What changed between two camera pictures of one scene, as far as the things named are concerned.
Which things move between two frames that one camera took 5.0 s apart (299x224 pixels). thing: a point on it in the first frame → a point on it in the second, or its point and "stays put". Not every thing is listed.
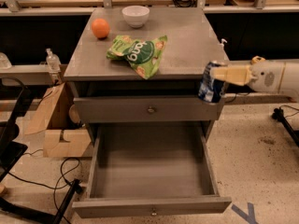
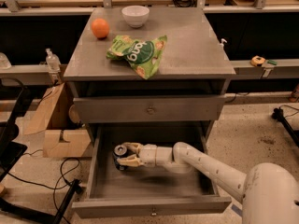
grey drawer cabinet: [142, 65] stays put
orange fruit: [100, 28] stays put
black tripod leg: [278, 115] stays put
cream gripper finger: [238, 75] → [130, 161]
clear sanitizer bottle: [53, 62] stays put
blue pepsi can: [210, 89] → [120, 151]
